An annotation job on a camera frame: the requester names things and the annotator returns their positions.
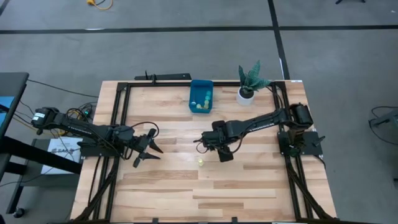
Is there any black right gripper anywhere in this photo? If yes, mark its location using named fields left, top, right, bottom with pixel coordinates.
left=193, top=120, right=234, bottom=163

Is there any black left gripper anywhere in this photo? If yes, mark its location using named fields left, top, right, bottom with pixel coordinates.
left=125, top=128, right=164, bottom=169

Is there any blue plastic basket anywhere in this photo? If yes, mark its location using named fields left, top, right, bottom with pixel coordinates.
left=188, top=79, right=215, bottom=114

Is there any white plant pot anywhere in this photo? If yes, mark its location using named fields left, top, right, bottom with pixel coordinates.
left=236, top=86, right=256, bottom=106

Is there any green snake plant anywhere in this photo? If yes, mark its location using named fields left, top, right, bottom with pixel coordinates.
left=238, top=60, right=272, bottom=94

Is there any white printed paper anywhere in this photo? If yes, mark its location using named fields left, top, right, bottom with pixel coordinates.
left=41, top=136, right=84, bottom=175

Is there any black metal beam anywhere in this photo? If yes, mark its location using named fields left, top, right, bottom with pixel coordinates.
left=0, top=136, right=83, bottom=175

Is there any black desk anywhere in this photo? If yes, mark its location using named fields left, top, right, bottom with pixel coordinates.
left=0, top=72, right=30, bottom=138

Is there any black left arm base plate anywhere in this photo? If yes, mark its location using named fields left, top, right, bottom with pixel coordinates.
left=80, top=141, right=125, bottom=158

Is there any black metal table frame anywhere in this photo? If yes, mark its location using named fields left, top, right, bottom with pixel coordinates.
left=74, top=81, right=338, bottom=224

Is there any black mounting bracket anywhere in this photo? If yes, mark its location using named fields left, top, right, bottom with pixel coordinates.
left=134, top=70, right=193, bottom=81

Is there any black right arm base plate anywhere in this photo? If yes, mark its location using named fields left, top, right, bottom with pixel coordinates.
left=277, top=130, right=326, bottom=156

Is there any black floor cable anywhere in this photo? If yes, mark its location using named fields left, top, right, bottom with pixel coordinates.
left=27, top=79, right=100, bottom=99

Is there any yellow extension cable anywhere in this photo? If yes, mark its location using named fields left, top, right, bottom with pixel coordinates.
left=86, top=0, right=113, bottom=11

